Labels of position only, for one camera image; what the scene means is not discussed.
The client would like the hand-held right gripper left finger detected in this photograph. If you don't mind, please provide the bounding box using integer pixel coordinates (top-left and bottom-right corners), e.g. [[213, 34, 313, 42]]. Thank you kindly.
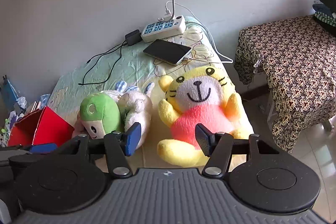
[[56, 122, 142, 179]]

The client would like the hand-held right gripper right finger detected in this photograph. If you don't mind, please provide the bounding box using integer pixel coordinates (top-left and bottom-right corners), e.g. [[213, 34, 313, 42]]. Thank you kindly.
[[196, 123, 280, 178]]

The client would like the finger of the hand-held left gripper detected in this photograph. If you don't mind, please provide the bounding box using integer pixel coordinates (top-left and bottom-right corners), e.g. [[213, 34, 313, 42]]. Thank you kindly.
[[29, 143, 59, 155]]

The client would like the red cardboard box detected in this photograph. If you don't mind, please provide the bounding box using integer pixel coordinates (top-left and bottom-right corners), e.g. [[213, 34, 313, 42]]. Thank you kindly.
[[8, 106, 75, 147]]

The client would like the green plush toy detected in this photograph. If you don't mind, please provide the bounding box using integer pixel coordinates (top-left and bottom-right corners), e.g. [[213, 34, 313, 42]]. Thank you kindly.
[[79, 91, 125, 139]]

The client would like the yellow tiger plush pink shirt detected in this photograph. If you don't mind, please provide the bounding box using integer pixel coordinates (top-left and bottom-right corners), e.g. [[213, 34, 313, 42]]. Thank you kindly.
[[157, 65, 250, 168]]

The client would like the blue checked cloth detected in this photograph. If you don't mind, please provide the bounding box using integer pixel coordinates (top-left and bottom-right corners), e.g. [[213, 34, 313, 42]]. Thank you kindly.
[[39, 93, 51, 106]]

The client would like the blue plastic bag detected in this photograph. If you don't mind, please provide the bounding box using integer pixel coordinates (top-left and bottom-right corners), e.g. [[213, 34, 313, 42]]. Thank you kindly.
[[0, 76, 20, 111]]

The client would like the black smartphone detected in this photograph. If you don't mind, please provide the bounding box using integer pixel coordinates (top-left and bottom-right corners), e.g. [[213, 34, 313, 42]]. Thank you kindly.
[[143, 39, 192, 66]]

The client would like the clear plastic clip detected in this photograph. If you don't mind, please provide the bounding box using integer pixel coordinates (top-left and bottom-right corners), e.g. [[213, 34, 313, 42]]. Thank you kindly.
[[252, 54, 264, 73]]

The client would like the black power adapter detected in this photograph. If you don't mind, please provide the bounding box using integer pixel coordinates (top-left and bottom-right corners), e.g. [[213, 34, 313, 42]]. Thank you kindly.
[[125, 29, 142, 46]]

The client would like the white blue power strip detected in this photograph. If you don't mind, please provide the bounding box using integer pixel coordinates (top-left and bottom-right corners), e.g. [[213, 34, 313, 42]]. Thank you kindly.
[[141, 15, 187, 43]]

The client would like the table with floral tablecloth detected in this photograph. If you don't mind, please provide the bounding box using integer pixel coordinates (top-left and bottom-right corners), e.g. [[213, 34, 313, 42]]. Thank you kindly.
[[234, 15, 336, 153]]

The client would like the striped folded garment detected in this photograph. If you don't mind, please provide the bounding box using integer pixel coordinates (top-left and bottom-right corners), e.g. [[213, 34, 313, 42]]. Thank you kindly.
[[314, 11, 336, 24]]

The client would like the blue folded garment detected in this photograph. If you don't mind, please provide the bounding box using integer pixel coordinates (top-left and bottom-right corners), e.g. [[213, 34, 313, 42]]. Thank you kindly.
[[312, 0, 330, 15]]

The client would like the thin black cable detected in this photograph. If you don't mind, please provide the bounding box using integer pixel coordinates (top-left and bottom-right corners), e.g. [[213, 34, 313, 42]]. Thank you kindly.
[[78, 40, 129, 86]]

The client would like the thin brown wire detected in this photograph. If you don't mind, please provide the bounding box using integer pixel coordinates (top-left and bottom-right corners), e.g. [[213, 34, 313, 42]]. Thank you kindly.
[[154, 30, 218, 77]]

